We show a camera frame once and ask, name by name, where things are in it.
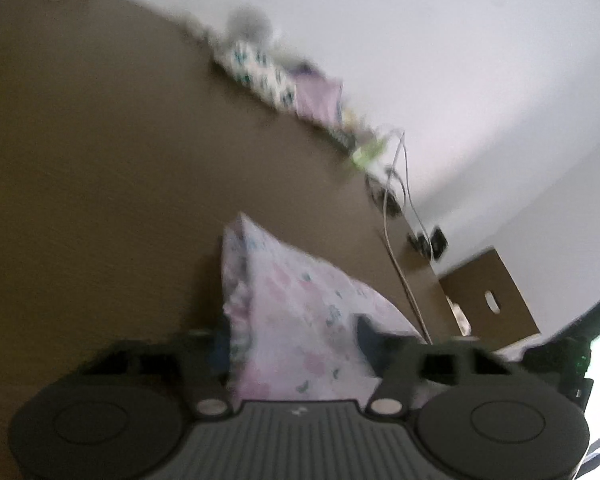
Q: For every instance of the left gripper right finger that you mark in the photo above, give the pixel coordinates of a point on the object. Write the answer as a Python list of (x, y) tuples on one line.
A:
[(409, 372)]

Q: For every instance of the pink floral white garment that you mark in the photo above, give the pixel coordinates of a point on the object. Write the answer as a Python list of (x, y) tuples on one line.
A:
[(293, 321)]

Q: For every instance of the teal flower white pouch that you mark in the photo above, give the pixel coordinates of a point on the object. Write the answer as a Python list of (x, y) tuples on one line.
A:
[(256, 70)]

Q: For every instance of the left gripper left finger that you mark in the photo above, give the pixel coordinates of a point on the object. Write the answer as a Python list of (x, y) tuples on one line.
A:
[(204, 385)]

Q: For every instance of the green translucent box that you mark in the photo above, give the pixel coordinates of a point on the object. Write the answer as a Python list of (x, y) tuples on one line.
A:
[(366, 154)]

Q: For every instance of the brown wooden chair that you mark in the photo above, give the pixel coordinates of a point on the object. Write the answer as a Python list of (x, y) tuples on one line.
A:
[(491, 301)]

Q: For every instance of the white round speaker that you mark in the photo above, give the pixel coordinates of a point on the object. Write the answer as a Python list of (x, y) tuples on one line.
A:
[(250, 24)]

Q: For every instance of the folded lilac cloth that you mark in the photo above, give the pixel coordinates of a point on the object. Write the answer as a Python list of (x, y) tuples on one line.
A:
[(318, 99)]

